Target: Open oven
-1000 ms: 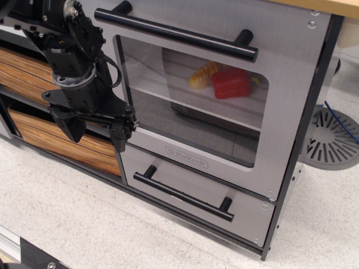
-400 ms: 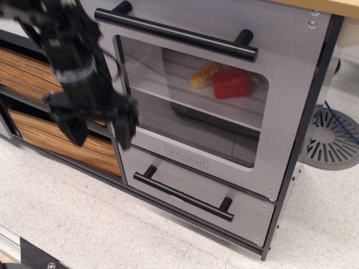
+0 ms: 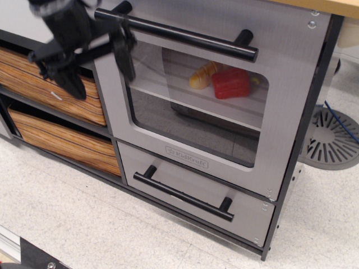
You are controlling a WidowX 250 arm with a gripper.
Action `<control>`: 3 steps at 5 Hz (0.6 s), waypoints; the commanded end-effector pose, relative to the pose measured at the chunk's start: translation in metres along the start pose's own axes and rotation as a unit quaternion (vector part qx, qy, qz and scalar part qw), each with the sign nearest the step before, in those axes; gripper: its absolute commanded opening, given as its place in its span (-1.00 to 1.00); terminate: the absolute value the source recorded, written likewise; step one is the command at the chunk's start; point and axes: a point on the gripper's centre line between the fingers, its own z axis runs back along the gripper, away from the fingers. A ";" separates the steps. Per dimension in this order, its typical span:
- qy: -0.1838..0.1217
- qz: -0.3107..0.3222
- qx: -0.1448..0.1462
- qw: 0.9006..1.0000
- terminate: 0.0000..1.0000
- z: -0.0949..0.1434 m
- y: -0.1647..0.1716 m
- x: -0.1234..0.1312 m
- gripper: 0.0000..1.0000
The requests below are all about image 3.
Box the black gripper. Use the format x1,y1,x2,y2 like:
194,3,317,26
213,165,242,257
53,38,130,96
29,5,137,100

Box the black oven door handle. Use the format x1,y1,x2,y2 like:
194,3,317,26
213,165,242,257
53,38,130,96
94,7,259,63

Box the grey toy oven door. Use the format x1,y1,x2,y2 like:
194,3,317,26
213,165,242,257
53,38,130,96
95,1,332,201

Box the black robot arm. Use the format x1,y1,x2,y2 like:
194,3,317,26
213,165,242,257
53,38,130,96
28,1,136,100

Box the white oven shelf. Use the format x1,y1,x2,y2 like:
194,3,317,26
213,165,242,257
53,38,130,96
130,83,264,132

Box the grey lower oven drawer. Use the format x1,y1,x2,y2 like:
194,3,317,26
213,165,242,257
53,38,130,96
117,142,274,247

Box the upper wood-pattern storage bin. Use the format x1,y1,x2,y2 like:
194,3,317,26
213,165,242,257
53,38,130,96
1,47,107,127

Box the wood-pattern storage bin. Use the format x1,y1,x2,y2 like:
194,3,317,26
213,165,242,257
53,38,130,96
1,47,107,127
7,101,121,176

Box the lower wood-pattern storage bin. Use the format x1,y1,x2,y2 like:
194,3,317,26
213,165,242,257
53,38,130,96
7,101,121,176

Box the toy bread loaf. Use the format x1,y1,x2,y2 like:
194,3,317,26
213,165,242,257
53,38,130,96
189,61,228,90

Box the red toy bell pepper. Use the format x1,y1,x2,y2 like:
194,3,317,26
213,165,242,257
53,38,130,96
211,68,251,99

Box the grey round slotted base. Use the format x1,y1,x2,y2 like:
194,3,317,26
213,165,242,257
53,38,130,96
298,105,358,170

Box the wooden countertop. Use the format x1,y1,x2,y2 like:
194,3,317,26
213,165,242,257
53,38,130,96
273,0,359,19

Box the black toy kitchen frame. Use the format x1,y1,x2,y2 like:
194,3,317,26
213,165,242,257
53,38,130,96
0,14,345,262

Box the black drawer handle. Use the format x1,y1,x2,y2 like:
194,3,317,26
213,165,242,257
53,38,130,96
133,165,234,222

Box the aluminium rail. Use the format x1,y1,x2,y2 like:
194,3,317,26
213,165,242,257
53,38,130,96
1,225,21,263

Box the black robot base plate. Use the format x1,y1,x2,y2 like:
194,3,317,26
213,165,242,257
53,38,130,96
1,237,70,269

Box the blue cable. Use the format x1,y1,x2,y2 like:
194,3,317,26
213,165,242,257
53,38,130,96
324,100,359,144

